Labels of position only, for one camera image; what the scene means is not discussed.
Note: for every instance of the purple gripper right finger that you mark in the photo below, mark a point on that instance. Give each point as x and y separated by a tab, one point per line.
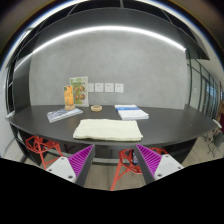
167	166

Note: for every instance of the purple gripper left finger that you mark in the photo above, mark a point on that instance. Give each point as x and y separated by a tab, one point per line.
74	168

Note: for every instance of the cream folded towel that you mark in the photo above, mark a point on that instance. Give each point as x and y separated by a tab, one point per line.
108	130

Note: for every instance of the grey magazine on table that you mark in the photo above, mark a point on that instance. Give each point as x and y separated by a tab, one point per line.
60	114

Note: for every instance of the white blue book stack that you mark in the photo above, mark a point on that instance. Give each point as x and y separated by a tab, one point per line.
131	112

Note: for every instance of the round wooden ashtray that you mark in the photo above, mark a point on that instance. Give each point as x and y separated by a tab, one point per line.
96	108

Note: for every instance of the green food poster stand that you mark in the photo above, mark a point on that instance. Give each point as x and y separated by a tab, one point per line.
80	90

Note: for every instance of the red wire stool right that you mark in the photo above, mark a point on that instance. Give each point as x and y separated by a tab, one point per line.
128	162

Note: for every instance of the red wire stool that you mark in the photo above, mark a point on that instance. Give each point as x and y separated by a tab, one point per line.
128	162
40	146

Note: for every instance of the red wire stool left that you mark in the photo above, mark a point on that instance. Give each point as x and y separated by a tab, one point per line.
40	146

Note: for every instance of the white wall socket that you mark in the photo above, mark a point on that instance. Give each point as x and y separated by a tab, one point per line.
98	87
109	87
91	87
119	88

